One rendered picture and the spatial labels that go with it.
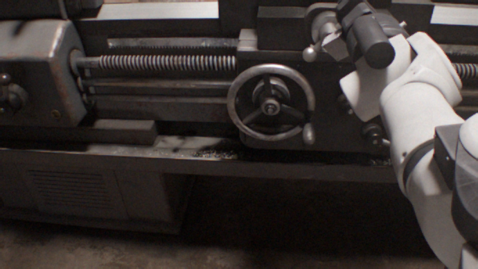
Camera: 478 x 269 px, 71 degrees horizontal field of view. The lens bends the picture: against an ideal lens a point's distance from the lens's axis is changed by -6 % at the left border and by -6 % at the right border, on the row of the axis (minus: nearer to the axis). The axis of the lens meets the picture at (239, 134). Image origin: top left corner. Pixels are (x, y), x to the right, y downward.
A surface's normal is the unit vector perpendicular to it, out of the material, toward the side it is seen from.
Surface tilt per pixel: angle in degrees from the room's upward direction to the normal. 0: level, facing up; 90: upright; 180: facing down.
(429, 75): 41
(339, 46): 112
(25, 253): 0
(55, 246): 0
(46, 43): 32
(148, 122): 0
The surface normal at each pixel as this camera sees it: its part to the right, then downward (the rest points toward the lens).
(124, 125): -0.03, -0.80
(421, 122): -0.52, -0.77
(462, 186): -0.83, -0.39
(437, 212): -0.87, 0.40
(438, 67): 0.15, -0.17
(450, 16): -0.08, -0.31
